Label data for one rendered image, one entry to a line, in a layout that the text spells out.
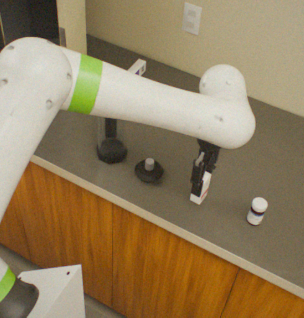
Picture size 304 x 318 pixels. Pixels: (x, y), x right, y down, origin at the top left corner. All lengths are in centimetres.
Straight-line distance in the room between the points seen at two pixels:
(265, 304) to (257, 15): 97
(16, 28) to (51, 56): 114
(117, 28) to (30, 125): 137
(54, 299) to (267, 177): 86
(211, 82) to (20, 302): 63
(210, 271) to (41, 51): 101
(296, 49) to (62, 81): 115
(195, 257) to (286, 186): 37
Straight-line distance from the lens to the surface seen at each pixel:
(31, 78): 74
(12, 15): 186
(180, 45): 195
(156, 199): 146
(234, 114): 101
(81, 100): 92
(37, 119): 76
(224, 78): 110
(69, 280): 102
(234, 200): 150
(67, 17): 161
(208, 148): 124
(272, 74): 185
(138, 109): 95
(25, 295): 105
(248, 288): 154
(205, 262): 153
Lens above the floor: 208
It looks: 46 degrees down
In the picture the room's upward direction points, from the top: 6 degrees clockwise
